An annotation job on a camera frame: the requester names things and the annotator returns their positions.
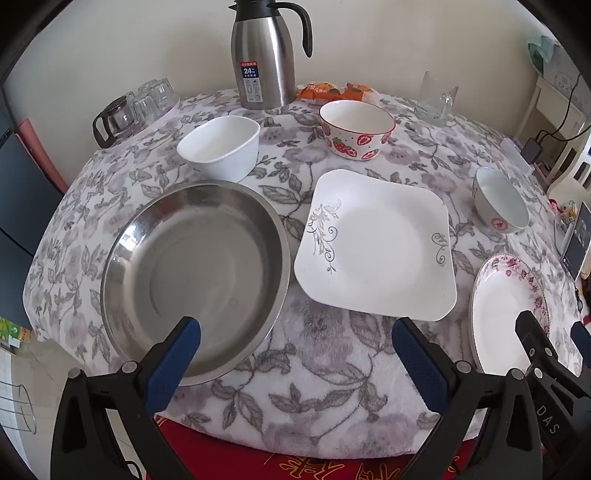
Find clear glass tray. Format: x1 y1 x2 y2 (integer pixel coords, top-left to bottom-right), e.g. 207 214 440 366
105 90 181 139

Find small plush toy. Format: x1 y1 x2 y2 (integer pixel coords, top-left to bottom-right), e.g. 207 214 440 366
549 198 579 227

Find white printed box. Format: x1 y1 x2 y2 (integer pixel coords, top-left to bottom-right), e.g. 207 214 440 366
547 46 583 100

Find strawberry print bowl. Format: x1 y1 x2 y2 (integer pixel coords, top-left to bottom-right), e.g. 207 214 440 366
320 100 396 161

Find dark blue cabinet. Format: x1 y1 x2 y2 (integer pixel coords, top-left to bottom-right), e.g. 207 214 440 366
0 108 70 330

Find stainless steel thermos jug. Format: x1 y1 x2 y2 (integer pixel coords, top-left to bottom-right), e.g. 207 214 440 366
231 0 313 110

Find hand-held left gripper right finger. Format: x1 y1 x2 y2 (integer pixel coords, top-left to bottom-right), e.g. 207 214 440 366
392 316 543 480

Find white wooden furniture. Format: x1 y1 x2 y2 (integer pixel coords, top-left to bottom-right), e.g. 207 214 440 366
515 76 591 195

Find small clear drinking glass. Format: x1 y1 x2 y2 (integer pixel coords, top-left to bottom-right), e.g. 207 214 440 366
150 78 175 108
134 95 158 125

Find white bowl with red mark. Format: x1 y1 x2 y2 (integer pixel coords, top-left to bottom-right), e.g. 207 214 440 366
472 167 530 234

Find black cable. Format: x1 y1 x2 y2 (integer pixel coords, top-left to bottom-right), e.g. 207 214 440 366
536 71 588 145

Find red embroidered cloth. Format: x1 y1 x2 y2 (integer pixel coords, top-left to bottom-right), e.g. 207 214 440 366
154 415 481 480

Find clear glass mug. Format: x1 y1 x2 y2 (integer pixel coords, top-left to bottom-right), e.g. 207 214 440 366
414 71 459 125

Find pink board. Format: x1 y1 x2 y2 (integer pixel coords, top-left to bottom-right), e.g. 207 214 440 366
16 117 70 195

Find orange snack packet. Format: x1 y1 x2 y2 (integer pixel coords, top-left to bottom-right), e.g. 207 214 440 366
296 82 346 102
344 82 379 104

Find stainless steel basin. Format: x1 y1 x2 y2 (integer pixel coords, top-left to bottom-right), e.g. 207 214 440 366
100 180 291 387

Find smartphone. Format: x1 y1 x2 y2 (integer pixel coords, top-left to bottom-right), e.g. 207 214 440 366
562 202 591 281

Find white square bowl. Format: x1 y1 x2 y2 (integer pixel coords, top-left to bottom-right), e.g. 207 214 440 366
177 116 260 183

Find teal cloth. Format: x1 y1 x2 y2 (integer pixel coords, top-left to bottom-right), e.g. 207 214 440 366
527 34 561 70

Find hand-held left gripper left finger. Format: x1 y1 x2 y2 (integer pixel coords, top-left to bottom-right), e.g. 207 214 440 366
50 316 204 480

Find glass teapot with black handle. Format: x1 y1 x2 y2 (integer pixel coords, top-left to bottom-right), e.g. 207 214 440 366
92 95 139 148

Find pink floral round plate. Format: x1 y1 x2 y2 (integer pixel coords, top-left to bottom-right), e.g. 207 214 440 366
468 253 551 377

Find white square plate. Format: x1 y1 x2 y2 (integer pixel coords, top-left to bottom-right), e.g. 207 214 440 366
294 169 458 322

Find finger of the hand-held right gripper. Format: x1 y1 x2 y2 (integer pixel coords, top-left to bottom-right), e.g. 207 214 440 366
515 311 568 384
571 320 591 358

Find metal wire rack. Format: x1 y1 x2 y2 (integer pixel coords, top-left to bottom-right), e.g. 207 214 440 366
0 378 38 435

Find green box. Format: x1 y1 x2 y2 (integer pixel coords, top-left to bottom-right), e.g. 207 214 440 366
0 318 31 352

